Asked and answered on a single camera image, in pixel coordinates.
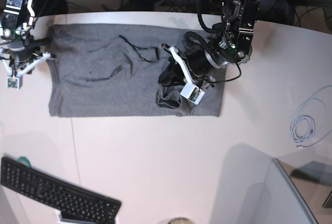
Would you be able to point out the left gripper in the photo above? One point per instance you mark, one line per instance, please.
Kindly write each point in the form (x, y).
(197, 66)

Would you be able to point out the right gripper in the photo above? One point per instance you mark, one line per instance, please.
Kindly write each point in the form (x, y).
(21, 56)

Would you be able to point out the grey t-shirt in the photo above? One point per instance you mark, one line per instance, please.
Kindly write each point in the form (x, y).
(111, 70)

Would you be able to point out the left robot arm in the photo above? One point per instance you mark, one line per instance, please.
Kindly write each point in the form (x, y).
(230, 43)

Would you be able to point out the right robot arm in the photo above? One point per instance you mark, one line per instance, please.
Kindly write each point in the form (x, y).
(19, 18)

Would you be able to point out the green tape roll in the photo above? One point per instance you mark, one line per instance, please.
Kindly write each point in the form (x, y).
(24, 161)

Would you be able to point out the grey monitor edge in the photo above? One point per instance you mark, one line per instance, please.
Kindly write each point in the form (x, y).
(287, 204)

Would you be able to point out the round tan lid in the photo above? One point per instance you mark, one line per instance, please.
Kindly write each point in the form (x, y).
(180, 220)

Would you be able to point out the black keyboard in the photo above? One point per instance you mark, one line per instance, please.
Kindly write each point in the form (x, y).
(73, 200)

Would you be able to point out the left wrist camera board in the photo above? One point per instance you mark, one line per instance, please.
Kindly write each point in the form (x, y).
(192, 93)

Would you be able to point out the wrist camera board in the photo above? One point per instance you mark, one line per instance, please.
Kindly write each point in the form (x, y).
(192, 93)
(14, 82)

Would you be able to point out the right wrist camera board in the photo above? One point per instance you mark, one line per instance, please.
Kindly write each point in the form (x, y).
(14, 82)

